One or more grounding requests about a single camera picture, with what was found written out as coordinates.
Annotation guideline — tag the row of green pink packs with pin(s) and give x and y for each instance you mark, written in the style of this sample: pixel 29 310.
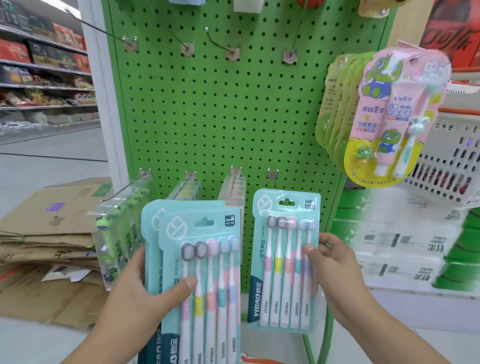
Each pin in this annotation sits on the row of green pink packs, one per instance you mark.
pixel 375 112

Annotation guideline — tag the person's right forearm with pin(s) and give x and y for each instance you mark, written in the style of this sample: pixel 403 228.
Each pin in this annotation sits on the person's right forearm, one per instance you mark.
pixel 390 334

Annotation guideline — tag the bundle of clear kids toothbrushes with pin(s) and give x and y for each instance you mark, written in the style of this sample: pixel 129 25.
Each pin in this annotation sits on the bundle of clear kids toothbrushes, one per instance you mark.
pixel 120 232

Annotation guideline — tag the clear red cartoon toothbrush box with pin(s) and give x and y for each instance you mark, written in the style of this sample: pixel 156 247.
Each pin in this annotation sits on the clear red cartoon toothbrush box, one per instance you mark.
pixel 232 191

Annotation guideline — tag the basket of candies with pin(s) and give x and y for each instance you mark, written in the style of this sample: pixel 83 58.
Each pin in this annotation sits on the basket of candies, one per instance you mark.
pixel 450 157

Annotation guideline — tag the stocked store shelves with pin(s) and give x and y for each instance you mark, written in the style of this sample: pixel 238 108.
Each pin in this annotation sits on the stocked store shelves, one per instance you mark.
pixel 45 75

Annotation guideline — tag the green pegboard display rack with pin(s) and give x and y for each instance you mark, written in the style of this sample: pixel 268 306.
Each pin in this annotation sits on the green pegboard display rack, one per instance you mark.
pixel 247 112

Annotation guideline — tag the red cola poster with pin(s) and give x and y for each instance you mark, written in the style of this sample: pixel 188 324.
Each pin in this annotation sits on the red cola poster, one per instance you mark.
pixel 454 26

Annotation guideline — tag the pile of flattened cardboard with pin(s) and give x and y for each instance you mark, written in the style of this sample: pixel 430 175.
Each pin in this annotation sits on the pile of flattened cardboard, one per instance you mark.
pixel 45 232

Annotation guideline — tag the person's right hand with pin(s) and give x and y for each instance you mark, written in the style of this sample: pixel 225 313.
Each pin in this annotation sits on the person's right hand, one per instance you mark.
pixel 341 274

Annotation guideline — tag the person's left hand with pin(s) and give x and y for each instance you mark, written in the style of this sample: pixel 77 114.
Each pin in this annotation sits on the person's left hand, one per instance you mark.
pixel 139 307

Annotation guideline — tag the teal multi toothbrush pack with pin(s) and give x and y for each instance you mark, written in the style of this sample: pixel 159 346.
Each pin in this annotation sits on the teal multi toothbrush pack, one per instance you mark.
pixel 285 217
pixel 150 225
pixel 214 315

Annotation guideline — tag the row of red cartoon packs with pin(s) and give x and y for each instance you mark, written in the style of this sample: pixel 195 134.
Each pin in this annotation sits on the row of red cartoon packs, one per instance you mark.
pixel 382 6

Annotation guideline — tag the bundle of cartoon toothbrush boxes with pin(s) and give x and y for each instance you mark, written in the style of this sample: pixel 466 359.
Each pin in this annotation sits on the bundle of cartoon toothbrush boxes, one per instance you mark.
pixel 184 189

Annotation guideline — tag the white orange shopping basket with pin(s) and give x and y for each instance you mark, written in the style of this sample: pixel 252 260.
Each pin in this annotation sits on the white orange shopping basket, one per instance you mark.
pixel 262 359

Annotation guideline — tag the light wooden post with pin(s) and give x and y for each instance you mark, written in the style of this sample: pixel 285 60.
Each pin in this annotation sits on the light wooden post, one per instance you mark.
pixel 409 19

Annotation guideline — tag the ceiling light strip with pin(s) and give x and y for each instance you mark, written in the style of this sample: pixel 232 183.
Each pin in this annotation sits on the ceiling light strip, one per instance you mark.
pixel 60 7

